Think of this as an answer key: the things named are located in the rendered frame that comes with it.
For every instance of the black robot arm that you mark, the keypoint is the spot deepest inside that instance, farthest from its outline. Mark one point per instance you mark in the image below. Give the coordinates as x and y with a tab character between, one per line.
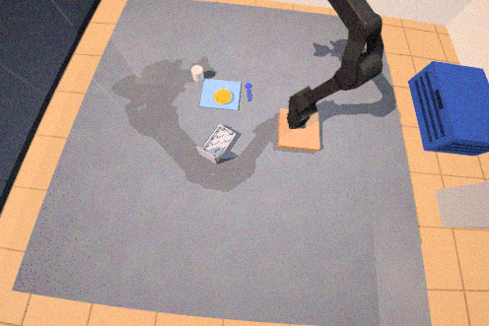
357	68

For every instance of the light blue placemat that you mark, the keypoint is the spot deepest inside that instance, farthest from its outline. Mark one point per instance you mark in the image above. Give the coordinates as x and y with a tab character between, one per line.
210	86

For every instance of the blue spoon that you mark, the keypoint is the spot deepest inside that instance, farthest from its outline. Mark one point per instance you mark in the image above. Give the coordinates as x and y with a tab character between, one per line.
248	85

